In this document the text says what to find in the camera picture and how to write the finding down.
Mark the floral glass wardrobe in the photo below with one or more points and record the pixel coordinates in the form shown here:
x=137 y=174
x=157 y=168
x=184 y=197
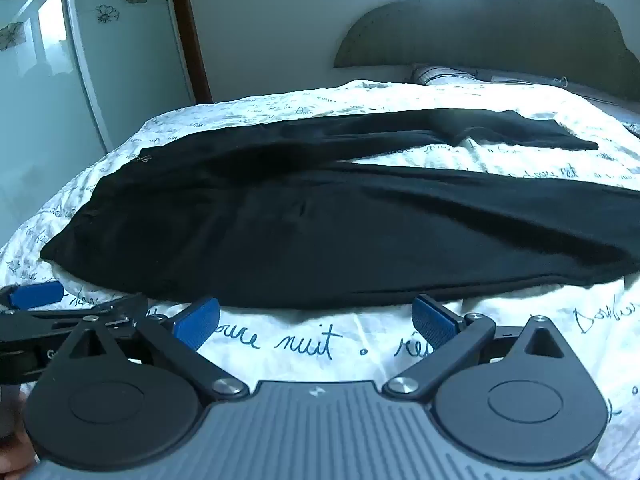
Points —
x=75 y=85

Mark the black pants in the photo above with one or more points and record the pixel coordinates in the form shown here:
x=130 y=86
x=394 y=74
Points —
x=310 y=230

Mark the brown wooden door frame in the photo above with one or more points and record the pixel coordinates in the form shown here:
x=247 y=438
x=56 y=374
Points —
x=192 y=40

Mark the dark padded headboard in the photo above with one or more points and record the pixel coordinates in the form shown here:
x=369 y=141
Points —
x=500 y=25

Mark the striped pillow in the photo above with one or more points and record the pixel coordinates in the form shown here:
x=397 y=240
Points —
x=450 y=72

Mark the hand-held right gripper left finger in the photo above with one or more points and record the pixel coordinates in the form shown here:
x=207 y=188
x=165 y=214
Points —
x=196 y=322

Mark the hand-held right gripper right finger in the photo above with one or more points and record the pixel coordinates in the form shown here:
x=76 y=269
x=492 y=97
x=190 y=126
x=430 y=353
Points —
x=432 y=321

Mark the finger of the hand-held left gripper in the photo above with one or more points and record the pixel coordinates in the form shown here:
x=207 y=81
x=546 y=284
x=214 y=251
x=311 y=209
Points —
x=36 y=295
x=60 y=321

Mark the person's left hand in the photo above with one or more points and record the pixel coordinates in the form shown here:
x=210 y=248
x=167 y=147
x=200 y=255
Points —
x=12 y=457

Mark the white printed blanket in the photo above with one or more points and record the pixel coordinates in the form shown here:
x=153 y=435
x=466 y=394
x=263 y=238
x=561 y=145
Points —
x=500 y=160

